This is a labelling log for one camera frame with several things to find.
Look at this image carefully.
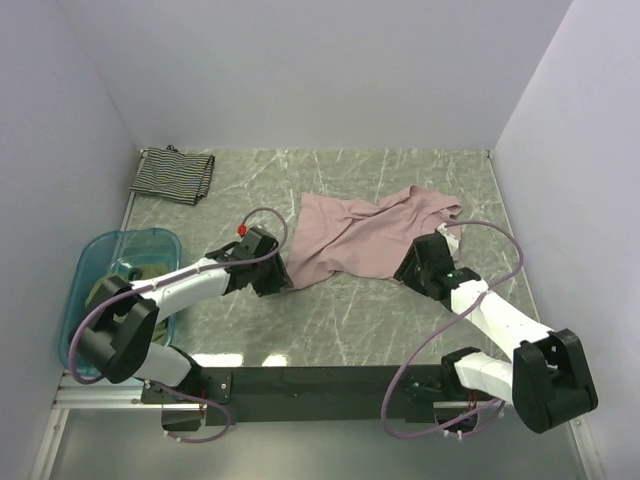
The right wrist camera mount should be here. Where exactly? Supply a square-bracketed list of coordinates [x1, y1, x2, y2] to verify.
[437, 223, 460, 257]

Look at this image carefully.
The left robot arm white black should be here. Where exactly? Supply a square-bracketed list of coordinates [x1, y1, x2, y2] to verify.
[68, 227, 292, 402]

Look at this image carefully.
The pink tank top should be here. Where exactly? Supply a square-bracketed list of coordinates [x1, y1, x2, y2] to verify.
[287, 185, 462, 290]

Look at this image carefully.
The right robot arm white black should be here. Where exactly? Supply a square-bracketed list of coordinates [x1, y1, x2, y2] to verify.
[394, 233, 598, 433]

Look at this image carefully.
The blue plastic basket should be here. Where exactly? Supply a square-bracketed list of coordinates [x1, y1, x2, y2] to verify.
[58, 228, 181, 382]

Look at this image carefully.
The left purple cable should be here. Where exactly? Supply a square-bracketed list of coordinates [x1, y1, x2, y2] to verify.
[68, 207, 290, 384]

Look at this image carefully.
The black base beam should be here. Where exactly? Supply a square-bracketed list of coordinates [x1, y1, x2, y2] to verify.
[140, 365, 451, 427]

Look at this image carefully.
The striped folded tank top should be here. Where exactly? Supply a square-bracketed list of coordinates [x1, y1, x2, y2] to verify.
[130, 145, 215, 206]

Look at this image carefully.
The aluminium rail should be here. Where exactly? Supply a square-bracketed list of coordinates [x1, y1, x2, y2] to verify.
[29, 374, 166, 480]

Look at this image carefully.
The green tank top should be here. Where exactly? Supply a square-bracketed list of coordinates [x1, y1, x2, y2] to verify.
[85, 263, 172, 345]

